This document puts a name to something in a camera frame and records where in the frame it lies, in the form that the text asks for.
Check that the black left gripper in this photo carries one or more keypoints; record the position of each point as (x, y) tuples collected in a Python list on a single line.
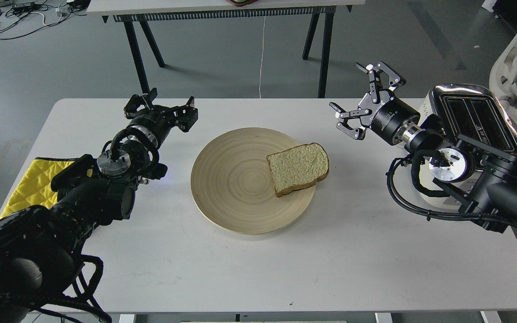
[(157, 119)]

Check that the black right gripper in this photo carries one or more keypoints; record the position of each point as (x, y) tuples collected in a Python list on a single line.
[(391, 117)]

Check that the slice of bread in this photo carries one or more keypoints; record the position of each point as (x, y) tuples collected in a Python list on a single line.
[(297, 168)]

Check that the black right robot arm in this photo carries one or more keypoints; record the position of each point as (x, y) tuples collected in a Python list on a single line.
[(418, 142)]

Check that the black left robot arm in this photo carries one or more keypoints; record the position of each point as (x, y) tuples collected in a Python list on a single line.
[(41, 258)]

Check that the cream and chrome toaster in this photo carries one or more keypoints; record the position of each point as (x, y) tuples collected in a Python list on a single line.
[(476, 164)]

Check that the round wooden plate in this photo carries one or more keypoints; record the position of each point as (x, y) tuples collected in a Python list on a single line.
[(232, 185)]

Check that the white background table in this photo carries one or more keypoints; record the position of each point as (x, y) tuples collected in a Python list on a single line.
[(128, 12)]

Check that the brown object on background table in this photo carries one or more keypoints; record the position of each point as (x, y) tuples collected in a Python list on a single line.
[(240, 3)]

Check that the yellow quilted cloth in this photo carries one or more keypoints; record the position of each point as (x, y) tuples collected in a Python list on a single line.
[(34, 187)]

